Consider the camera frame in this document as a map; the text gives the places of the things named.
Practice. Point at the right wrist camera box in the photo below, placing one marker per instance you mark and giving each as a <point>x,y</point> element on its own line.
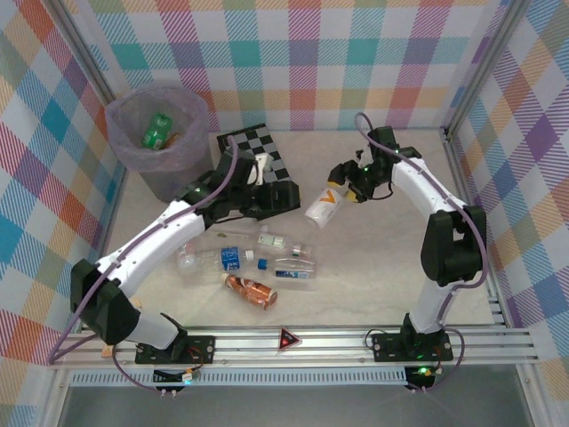
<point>362,155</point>

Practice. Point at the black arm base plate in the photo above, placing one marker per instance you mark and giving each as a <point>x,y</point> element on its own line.
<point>391,347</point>
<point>200,344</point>

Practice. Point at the aluminium front rail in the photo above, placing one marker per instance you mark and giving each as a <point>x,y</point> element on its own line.
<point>249,344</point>

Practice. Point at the white bottle orange mark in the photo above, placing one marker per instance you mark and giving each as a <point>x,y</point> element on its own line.
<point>324,207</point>

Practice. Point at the brown label plastic bottle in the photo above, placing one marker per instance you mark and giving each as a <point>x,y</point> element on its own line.
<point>251,290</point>

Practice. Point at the black grey chessboard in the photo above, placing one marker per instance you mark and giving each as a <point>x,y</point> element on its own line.
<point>262,142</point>

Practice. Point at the clear plastic bottle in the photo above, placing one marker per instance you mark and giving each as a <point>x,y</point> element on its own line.
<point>231,234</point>

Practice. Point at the green plastic bottle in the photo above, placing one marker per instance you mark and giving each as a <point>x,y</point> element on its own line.
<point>156,131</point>

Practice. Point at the grey translucent waste bin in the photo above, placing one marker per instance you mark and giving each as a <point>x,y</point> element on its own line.
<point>160,184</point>

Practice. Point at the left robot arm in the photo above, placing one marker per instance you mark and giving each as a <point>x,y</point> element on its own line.
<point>146,242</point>

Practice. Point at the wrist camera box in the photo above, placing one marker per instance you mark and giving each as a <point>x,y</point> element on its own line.
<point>362,155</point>
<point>262,166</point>

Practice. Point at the grey metal base panel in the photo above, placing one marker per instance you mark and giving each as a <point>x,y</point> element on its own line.
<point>289,407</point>

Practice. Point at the small black controller board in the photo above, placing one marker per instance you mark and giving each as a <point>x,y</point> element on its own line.
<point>420,373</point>
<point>171,377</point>

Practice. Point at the clear bottle blue label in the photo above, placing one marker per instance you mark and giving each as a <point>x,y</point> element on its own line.
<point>230,259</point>

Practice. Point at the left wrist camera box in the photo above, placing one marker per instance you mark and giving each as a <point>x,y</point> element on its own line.
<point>262,166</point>

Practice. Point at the small cork block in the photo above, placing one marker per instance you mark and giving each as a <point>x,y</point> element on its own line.
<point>106,351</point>

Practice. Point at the clear bottle blue cap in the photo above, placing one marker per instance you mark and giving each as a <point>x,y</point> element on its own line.
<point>289,273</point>

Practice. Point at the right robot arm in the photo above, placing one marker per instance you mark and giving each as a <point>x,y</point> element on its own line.
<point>427,191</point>

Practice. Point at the purple plastic bin liner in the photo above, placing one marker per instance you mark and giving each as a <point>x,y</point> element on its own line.
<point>146,163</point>

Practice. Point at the red warning triangle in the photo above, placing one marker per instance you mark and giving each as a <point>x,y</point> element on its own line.
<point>289,342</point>

